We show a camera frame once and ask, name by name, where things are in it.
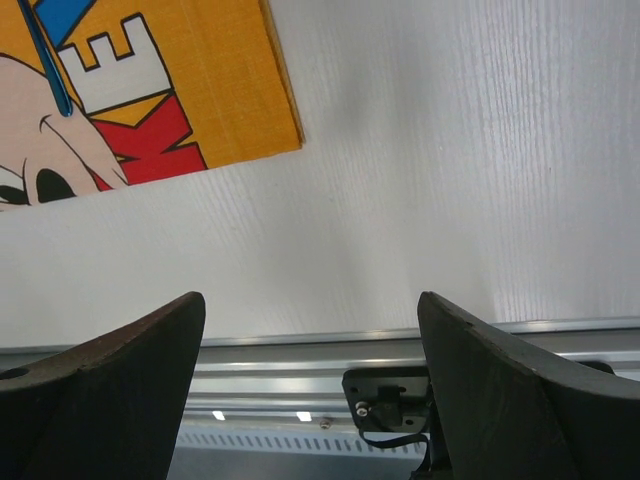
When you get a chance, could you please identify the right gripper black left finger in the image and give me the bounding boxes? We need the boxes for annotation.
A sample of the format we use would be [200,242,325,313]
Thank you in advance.
[1,292,206,479]

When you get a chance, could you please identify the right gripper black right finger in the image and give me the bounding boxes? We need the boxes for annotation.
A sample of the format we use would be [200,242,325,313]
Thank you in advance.
[417,292,639,479]

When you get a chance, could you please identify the blue metal spoon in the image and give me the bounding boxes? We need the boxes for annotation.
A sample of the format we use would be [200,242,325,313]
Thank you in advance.
[17,0,73,117]

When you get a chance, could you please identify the orange cartoon mouse placemat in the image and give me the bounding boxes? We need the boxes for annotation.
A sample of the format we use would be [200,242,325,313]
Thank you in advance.
[1,1,304,211]

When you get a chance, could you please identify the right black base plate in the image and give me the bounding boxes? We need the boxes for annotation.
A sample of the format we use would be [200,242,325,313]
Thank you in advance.
[342,366,434,434]

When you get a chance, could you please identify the slotted grey cable duct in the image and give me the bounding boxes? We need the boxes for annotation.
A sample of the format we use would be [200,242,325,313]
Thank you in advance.
[176,429,425,460]

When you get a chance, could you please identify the aluminium mounting rail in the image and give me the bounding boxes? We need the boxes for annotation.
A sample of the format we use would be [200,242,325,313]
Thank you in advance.
[0,317,640,431]

